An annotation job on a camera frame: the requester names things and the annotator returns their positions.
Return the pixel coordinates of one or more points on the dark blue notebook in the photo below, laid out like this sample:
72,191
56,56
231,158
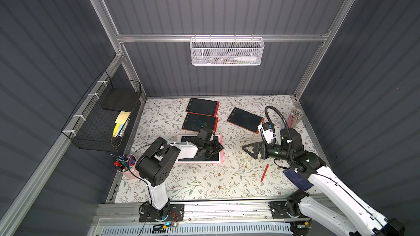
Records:
297,179

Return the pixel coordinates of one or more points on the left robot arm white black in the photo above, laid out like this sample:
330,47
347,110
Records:
155,165

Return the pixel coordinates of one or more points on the pink pen cup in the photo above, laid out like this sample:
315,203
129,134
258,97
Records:
125,165

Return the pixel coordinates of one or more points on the black pad in basket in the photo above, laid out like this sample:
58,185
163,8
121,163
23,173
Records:
121,100

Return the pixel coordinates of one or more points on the clear cup of pencils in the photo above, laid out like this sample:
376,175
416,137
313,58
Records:
294,118

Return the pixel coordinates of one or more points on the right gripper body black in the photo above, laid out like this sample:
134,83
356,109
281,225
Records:
262,150

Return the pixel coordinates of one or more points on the red stylus diagonal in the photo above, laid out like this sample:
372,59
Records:
264,173

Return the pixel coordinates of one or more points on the white wire mesh basket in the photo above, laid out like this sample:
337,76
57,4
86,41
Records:
220,51

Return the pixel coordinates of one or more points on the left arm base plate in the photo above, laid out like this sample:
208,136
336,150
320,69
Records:
169,213

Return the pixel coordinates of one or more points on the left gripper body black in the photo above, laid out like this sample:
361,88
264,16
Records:
211,145

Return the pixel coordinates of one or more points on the black wire wall basket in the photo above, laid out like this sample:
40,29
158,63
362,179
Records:
91,127

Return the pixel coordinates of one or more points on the yellow sticky notes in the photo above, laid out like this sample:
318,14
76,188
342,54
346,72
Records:
120,122

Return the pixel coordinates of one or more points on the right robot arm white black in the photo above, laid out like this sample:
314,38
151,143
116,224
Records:
306,169

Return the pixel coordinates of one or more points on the pink white writing tablet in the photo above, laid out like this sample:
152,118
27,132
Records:
215,159

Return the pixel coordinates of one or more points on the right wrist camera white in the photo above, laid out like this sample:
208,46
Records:
267,134

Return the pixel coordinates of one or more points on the white marker in basket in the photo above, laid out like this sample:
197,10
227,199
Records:
246,59

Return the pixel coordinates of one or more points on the red tablet front with scribbles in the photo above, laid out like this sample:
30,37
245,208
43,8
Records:
195,122

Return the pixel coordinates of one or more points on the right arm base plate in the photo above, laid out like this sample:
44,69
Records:
279,209

